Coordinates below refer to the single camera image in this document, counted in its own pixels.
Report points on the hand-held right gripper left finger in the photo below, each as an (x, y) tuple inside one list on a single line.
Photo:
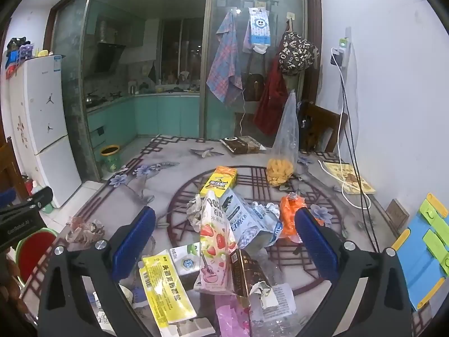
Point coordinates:
[(135, 242)]

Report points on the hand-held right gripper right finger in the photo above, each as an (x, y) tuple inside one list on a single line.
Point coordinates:
[(315, 245)]

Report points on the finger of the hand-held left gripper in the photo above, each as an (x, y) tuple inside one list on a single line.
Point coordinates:
[(42, 196)]

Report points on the red basin with green rim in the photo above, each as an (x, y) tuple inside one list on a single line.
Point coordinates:
[(35, 256)]

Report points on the brown gold foil wrapper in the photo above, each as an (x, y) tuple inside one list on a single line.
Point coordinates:
[(245, 273)]

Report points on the yellow box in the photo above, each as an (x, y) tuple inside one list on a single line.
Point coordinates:
[(219, 180)]

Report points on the red canister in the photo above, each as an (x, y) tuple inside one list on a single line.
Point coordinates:
[(27, 184)]

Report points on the orange wrapper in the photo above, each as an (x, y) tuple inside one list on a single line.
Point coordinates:
[(289, 217)]

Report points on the crumpled brown paper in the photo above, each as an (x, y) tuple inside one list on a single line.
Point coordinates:
[(86, 230)]

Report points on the white green carton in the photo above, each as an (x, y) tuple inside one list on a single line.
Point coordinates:
[(184, 261)]

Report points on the yellow white packet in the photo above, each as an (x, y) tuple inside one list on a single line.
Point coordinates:
[(168, 288)]

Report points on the crumpled grey wrapper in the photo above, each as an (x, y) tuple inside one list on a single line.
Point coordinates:
[(194, 212)]

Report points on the clear plastic wrapper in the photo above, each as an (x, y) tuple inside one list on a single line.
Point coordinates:
[(284, 305)]

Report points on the small crumpled white paper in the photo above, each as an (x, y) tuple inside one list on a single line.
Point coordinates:
[(263, 293)]

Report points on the blue white box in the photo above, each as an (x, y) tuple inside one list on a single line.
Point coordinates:
[(245, 224)]

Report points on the yellow book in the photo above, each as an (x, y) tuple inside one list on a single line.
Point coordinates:
[(349, 177)]

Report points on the white fridge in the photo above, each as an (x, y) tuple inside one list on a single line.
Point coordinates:
[(45, 119)]

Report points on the green bin with yellow rim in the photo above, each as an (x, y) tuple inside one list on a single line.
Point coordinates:
[(110, 159)]

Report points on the pink strawberry box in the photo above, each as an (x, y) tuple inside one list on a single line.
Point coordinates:
[(214, 252)]

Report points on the clear bag of yellow snacks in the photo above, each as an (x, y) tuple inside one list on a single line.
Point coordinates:
[(282, 168)]

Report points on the wooden block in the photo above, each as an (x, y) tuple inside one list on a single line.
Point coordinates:
[(397, 212)]

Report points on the blue folding chair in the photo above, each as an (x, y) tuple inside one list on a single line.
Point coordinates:
[(419, 252)]

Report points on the wok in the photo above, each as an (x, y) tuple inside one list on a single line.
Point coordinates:
[(94, 99)]

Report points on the pink plastic wrapper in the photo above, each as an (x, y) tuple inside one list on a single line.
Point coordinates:
[(231, 317)]

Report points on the dark snack packet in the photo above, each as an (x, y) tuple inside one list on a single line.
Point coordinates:
[(243, 144)]

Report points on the teal kitchen cabinets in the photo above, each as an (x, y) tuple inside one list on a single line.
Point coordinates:
[(158, 116)]

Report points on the kettle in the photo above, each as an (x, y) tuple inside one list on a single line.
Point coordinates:
[(132, 87)]

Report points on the pile of colourful plastic items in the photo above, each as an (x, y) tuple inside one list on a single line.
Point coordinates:
[(19, 56)]

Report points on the red cloth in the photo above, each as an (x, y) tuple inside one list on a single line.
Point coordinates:
[(272, 101)]

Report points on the black range hood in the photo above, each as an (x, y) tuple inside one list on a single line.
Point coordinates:
[(107, 58)]

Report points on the brown bag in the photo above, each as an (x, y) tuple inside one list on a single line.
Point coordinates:
[(253, 84)]

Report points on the patterned cloth bag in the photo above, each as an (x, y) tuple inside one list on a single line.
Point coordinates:
[(296, 52)]

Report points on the plaid towel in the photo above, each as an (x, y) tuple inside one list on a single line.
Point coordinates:
[(222, 63)]

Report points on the blue white hanging bag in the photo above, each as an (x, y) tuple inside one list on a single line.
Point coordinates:
[(259, 28)]

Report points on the wall charger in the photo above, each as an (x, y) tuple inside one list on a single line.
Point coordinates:
[(336, 57)]

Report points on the white wall outlet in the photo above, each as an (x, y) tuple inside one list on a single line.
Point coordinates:
[(345, 42)]

